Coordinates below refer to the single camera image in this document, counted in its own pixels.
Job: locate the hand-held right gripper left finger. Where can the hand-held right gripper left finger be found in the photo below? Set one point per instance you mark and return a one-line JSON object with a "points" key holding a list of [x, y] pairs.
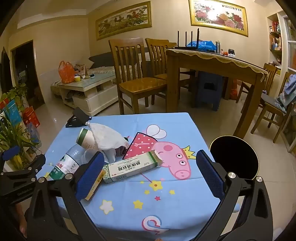
{"points": [[90, 177]]}

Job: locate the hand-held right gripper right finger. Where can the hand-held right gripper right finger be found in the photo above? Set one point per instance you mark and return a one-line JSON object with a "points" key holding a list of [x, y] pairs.
{"points": [[209, 176]]}

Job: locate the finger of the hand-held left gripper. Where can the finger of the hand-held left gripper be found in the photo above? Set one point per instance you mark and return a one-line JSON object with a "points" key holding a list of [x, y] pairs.
{"points": [[25, 166], [10, 153]]}

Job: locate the thin yellow box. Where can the thin yellow box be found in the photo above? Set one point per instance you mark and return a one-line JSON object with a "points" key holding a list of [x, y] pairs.
{"points": [[98, 180]]}

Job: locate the clear plastic water bottle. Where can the clear plastic water bottle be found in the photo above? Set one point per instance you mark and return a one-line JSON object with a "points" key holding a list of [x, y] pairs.
{"points": [[67, 164]]}

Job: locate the black trash bin gold rim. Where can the black trash bin gold rim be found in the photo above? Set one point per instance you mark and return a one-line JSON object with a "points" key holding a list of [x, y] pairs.
{"points": [[233, 157]]}

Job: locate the white cup with green band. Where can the white cup with green band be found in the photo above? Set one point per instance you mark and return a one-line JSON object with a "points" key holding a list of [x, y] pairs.
{"points": [[86, 141]]}

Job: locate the green and white medicine box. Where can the green and white medicine box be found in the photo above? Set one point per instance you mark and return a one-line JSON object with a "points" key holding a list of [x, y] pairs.
{"points": [[129, 169]]}

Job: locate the white tissue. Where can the white tissue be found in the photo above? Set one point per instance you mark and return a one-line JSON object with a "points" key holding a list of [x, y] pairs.
{"points": [[104, 136]]}

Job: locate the green potted plant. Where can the green potted plant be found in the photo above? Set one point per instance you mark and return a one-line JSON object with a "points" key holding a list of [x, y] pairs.
{"points": [[13, 136]]}

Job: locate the clear plastic wrapper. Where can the clear plastic wrapper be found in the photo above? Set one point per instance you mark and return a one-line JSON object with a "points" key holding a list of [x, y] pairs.
{"points": [[111, 156]]}

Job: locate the pack of water bottles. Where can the pack of water bottles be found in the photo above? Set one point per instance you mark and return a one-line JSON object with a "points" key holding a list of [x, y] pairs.
{"points": [[33, 134]]}

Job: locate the blue carton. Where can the blue carton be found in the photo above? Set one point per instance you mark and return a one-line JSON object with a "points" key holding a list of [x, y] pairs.
{"points": [[12, 114]]}

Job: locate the red cartons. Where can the red cartons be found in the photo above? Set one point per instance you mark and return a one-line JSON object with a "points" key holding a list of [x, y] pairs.
{"points": [[31, 118]]}

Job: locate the blue cartoon printed tablecloth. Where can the blue cartoon printed tablecloth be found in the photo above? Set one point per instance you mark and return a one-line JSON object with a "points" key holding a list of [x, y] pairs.
{"points": [[115, 122]]}

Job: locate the black phone stand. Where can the black phone stand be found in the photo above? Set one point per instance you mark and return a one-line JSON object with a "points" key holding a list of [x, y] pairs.
{"points": [[77, 114]]}

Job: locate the blue plastic stool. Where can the blue plastic stool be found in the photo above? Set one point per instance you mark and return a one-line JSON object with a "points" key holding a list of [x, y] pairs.
{"points": [[208, 97]]}

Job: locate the black television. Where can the black television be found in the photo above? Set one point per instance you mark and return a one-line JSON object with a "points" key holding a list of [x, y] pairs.
{"points": [[5, 74]]}

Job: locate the white coffee table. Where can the white coffee table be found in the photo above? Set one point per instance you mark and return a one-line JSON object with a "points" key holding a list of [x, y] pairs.
{"points": [[92, 97]]}

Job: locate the wooden chair with cushion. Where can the wooden chair with cushion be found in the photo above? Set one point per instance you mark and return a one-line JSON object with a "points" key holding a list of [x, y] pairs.
{"points": [[266, 109]]}

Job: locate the red plastic bag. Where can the red plastic bag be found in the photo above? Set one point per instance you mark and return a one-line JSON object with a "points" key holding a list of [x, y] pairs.
{"points": [[233, 89]]}

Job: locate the orange plastic bag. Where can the orange plastic bag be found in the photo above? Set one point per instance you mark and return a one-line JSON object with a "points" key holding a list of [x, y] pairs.
{"points": [[66, 73]]}

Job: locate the yellow mug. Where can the yellow mug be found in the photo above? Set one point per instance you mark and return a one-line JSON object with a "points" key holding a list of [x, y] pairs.
{"points": [[77, 78]]}

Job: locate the wooden slat-back chair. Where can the wooden slat-back chair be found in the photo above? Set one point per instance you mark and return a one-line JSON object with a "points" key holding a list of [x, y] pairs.
{"points": [[138, 85], [157, 49]]}

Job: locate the small cardboard box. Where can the small cardboard box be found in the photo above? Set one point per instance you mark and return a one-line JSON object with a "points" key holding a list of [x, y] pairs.
{"points": [[82, 69]]}

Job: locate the wooden dining table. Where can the wooden dining table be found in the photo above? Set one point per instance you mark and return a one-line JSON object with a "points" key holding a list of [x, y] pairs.
{"points": [[208, 63]]}

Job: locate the pile of light clothes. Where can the pile of light clothes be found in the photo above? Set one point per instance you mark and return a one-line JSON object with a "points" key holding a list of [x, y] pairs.
{"points": [[289, 92]]}

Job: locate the beige lace table cover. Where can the beige lace table cover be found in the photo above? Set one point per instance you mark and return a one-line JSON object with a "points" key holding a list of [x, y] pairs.
{"points": [[231, 59]]}

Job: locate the black mug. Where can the black mug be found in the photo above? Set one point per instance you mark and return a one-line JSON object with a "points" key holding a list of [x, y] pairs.
{"points": [[231, 52]]}

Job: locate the grey thermos bottle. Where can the grey thermos bottle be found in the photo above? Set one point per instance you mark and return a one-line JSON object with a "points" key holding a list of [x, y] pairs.
{"points": [[217, 47]]}

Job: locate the blue plastic bag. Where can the blue plastic bag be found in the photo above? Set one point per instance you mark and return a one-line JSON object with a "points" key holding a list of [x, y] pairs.
{"points": [[203, 45]]}

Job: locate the black router with antennas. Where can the black router with antennas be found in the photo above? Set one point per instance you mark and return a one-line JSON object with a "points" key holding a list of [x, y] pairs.
{"points": [[183, 47]]}

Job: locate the framed landscape painting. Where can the framed landscape painting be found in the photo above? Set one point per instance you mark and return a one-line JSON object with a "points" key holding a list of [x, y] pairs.
{"points": [[122, 20]]}

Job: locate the framed floral painting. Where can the framed floral painting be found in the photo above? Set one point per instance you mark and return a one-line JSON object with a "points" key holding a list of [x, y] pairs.
{"points": [[217, 16]]}

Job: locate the wall shelf with items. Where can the wall shelf with items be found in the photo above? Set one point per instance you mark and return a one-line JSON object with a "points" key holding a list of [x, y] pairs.
{"points": [[275, 34]]}

